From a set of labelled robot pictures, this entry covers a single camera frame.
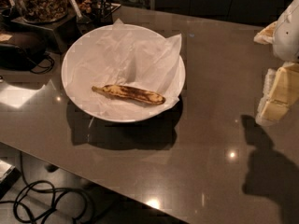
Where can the white crumpled paper liner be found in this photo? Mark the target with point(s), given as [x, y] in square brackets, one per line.
[124, 56]

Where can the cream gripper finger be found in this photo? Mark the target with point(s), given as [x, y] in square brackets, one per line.
[265, 36]
[280, 92]

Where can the black stand tray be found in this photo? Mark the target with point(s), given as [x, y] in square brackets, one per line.
[59, 35]

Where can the white bowl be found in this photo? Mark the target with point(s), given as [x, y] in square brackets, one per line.
[78, 87]

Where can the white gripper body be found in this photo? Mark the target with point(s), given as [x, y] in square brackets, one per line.
[288, 32]

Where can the black device with cable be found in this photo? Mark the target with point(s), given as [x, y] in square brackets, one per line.
[24, 51]

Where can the overripe spotted banana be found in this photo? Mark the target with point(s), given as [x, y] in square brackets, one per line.
[126, 92]

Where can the glass jar of nuts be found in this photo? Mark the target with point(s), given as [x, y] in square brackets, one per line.
[42, 11]

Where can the grey box on floor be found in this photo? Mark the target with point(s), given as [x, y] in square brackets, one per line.
[9, 175]

